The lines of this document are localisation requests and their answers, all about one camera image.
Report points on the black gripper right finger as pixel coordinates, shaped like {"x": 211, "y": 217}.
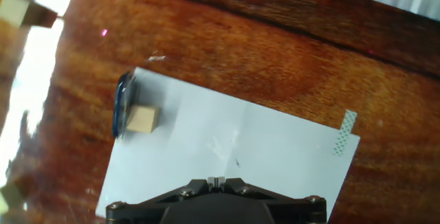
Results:
{"x": 237, "y": 184}

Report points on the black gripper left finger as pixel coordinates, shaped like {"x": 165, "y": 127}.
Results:
{"x": 197, "y": 184}

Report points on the blue transparent correction tape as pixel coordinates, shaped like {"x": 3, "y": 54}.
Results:
{"x": 120, "y": 107}

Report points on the green patterned tape strip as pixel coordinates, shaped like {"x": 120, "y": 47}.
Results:
{"x": 344, "y": 133}

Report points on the white paper sheet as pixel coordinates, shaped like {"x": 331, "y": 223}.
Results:
{"x": 275, "y": 155}

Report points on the small wooden cube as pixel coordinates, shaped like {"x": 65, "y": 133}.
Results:
{"x": 142, "y": 119}
{"x": 17, "y": 9}

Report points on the glossy brown wooden board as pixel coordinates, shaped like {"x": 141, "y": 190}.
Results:
{"x": 275, "y": 62}

